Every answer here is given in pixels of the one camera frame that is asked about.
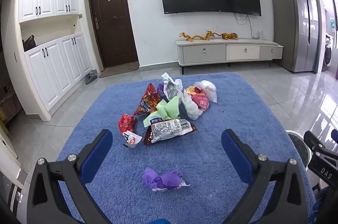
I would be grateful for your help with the black handbag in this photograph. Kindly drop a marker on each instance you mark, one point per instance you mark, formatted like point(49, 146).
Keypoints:
point(29, 43)

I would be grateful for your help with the brown patterned cloth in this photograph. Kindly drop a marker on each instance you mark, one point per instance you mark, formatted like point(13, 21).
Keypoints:
point(10, 107)

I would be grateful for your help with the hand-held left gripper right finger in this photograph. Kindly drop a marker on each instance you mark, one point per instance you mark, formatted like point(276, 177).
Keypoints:
point(235, 155)

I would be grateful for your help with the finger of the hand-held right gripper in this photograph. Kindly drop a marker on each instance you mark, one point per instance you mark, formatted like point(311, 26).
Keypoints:
point(320, 143)
point(335, 137)

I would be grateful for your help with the brown doormat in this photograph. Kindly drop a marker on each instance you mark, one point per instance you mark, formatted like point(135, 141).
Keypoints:
point(118, 70)

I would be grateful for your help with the dark red packet white label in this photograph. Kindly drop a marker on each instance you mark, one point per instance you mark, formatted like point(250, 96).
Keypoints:
point(169, 130)

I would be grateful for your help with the grey white television cabinet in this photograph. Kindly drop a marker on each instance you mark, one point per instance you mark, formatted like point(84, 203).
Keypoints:
point(203, 53)

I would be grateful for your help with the orange snack bag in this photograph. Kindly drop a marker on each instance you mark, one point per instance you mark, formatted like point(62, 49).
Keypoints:
point(199, 99)

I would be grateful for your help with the small red wrapper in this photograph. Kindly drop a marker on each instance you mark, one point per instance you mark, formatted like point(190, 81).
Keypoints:
point(126, 123)

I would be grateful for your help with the white base cabinet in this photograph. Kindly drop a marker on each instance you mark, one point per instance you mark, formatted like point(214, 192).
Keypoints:
point(52, 73)

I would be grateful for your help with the blue shaggy rug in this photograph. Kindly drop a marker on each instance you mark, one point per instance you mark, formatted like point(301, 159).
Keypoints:
point(200, 173)

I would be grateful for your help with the grey slipper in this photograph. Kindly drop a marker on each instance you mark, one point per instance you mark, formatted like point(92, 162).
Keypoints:
point(94, 74)
point(89, 79)

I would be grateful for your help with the green sticker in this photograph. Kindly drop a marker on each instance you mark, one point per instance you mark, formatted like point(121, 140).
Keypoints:
point(332, 22)

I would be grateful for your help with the silver foil wrapper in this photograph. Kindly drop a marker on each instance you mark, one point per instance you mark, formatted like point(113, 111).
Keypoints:
point(171, 88)

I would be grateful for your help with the small white bottle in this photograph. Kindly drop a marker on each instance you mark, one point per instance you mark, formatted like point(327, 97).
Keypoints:
point(260, 34)

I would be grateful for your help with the large red snack bag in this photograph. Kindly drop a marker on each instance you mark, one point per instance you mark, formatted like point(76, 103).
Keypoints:
point(148, 101)

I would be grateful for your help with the green crumpled paper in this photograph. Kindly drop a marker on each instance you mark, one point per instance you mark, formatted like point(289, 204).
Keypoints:
point(167, 109)

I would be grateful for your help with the brown entrance door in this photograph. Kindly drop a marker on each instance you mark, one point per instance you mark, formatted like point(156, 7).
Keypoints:
point(113, 23)

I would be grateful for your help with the white trash bin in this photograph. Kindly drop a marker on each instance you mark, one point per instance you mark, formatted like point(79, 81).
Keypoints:
point(298, 150)

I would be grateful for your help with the silver refrigerator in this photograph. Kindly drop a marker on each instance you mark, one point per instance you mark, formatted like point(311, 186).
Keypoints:
point(293, 23)

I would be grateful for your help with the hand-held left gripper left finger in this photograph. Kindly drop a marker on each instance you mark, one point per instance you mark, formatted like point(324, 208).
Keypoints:
point(99, 155)

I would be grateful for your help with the white and red wrapper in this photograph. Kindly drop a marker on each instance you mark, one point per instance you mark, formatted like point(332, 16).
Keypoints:
point(132, 139)

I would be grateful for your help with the white washing machine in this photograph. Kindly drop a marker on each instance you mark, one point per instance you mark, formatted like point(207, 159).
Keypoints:
point(328, 55)

